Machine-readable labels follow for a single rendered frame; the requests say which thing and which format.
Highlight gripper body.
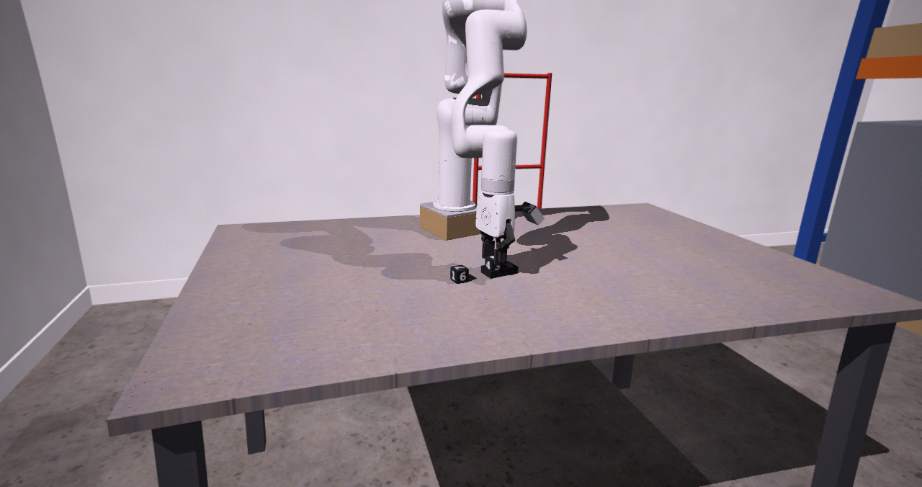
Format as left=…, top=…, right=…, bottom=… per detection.
left=475, top=189, right=515, bottom=238

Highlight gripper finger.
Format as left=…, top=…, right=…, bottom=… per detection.
left=480, top=231, right=495, bottom=259
left=494, top=219, right=515, bottom=266

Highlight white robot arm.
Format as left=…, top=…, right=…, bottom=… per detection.
left=433, top=0, right=527, bottom=212

